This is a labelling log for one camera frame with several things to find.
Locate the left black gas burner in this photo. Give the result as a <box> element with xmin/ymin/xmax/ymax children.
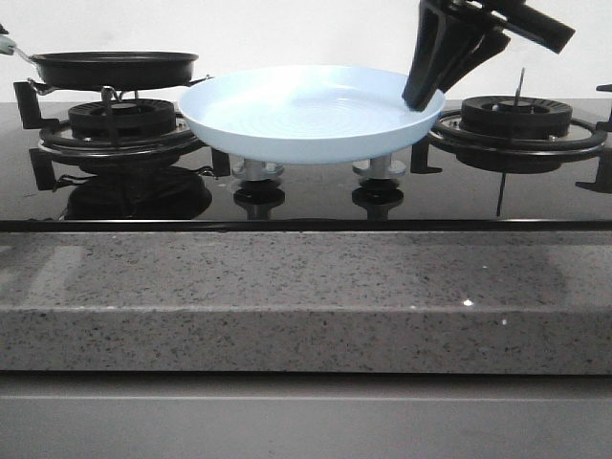
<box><xmin>68</xmin><ymin>98</ymin><xmax>176</xmax><ymax>140</ymax></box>

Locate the silver stove knob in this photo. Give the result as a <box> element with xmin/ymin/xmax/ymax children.
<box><xmin>231</xmin><ymin>159</ymin><xmax>284</xmax><ymax>182</ymax></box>
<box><xmin>352</xmin><ymin>155</ymin><xmax>406</xmax><ymax>180</ymax></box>

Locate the light blue plate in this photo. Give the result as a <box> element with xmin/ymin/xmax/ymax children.
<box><xmin>179</xmin><ymin>65</ymin><xmax>446</xmax><ymax>164</ymax></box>

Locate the right black pan support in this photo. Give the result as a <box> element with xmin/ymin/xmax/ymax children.
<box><xmin>413</xmin><ymin>76</ymin><xmax>608</xmax><ymax>173</ymax></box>

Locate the black frying pan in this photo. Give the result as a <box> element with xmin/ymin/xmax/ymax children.
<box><xmin>1</xmin><ymin>29</ymin><xmax>199</xmax><ymax>91</ymax></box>

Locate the black glass cooktop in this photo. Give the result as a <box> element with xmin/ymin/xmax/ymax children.
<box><xmin>1</xmin><ymin>103</ymin><xmax>611</xmax><ymax>232</ymax></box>

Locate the right black gas burner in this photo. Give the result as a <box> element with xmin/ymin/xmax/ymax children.
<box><xmin>460</xmin><ymin>96</ymin><xmax>573</xmax><ymax>140</ymax></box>

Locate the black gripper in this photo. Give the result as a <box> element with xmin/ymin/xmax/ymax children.
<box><xmin>403</xmin><ymin>0</ymin><xmax>576</xmax><ymax>111</ymax></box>

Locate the wire pan trivet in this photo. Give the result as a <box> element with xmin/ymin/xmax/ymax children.
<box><xmin>26</xmin><ymin>75</ymin><xmax>213</xmax><ymax>100</ymax></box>

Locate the right silver stove knob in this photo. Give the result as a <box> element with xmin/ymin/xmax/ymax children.
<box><xmin>352</xmin><ymin>155</ymin><xmax>406</xmax><ymax>180</ymax></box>

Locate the black gas burner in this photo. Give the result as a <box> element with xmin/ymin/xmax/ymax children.
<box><xmin>460</xmin><ymin>96</ymin><xmax>573</xmax><ymax>140</ymax></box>
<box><xmin>68</xmin><ymin>98</ymin><xmax>176</xmax><ymax>140</ymax></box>

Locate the left silver stove knob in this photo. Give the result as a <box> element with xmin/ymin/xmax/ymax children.
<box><xmin>231</xmin><ymin>159</ymin><xmax>284</xmax><ymax>182</ymax></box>

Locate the black pan support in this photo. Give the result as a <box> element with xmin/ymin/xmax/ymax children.
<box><xmin>13</xmin><ymin>81</ymin><xmax>206</xmax><ymax>165</ymax></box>
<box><xmin>413</xmin><ymin>76</ymin><xmax>608</xmax><ymax>173</ymax></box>

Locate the left black pan support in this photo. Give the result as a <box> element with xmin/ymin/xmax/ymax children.
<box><xmin>13</xmin><ymin>81</ymin><xmax>206</xmax><ymax>165</ymax></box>

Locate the grey cabinet drawer front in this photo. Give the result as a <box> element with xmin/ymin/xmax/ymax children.
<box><xmin>1</xmin><ymin>372</ymin><xmax>611</xmax><ymax>458</ymax></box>

